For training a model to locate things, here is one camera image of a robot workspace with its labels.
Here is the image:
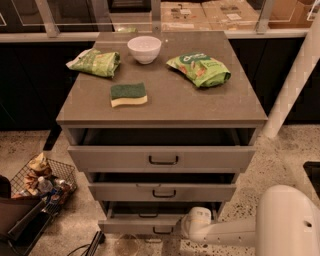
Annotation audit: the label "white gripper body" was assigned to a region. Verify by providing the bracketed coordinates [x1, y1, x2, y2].
[181, 207, 212, 241]

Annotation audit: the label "grey bottom drawer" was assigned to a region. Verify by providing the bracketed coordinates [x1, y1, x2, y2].
[98, 202, 222, 235]

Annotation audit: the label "grey drawer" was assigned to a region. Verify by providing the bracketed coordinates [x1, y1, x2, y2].
[98, 202, 222, 235]
[68, 128, 255, 173]
[89, 173, 236, 202]

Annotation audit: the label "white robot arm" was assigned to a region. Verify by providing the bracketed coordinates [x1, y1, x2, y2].
[181, 185, 320, 256]

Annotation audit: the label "grey middle drawer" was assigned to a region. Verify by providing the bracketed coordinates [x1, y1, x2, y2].
[89, 173, 236, 202]

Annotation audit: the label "grey drawer cabinet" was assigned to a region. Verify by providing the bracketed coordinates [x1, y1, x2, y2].
[55, 30, 269, 228]

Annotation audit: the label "grey top drawer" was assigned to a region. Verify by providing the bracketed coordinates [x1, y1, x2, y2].
[68, 128, 255, 173]

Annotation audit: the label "black stand foot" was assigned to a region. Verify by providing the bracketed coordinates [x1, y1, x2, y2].
[84, 231, 105, 256]

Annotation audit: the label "black object right edge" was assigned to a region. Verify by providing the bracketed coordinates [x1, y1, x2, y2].
[303, 161, 320, 198]

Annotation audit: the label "green yellow sponge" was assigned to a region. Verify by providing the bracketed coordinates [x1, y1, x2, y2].
[110, 83, 148, 107]

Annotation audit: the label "plastic water bottle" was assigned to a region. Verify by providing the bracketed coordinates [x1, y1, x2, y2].
[37, 176, 53, 194]

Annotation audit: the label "green chip bag right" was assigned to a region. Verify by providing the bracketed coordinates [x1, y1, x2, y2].
[166, 52, 231, 88]

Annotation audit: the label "crumpled snack bags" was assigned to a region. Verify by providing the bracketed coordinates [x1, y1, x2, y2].
[23, 153, 52, 195]

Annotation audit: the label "dark bin lower left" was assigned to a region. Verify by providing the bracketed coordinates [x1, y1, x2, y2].
[0, 175, 51, 256]

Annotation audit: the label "white ceramic bowl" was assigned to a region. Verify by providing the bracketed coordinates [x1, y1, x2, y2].
[127, 36, 162, 64]

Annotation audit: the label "green snack bag left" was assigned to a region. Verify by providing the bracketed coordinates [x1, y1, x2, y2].
[66, 48, 120, 78]

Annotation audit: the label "cardboard box centre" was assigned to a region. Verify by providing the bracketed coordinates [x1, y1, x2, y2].
[161, 2, 211, 31]

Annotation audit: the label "cardboard box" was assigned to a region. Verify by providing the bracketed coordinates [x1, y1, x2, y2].
[161, 2, 211, 31]
[201, 0, 259, 30]

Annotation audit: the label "cardboard box right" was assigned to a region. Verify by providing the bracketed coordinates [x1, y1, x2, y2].
[201, 0, 259, 30]

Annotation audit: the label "wire basket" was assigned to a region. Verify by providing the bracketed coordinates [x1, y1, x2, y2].
[10, 153, 77, 215]

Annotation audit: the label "white diagonal post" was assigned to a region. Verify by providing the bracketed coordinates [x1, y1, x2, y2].
[262, 13, 320, 138]

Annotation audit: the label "metal railing frame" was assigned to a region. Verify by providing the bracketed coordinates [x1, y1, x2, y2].
[0, 0, 320, 43]

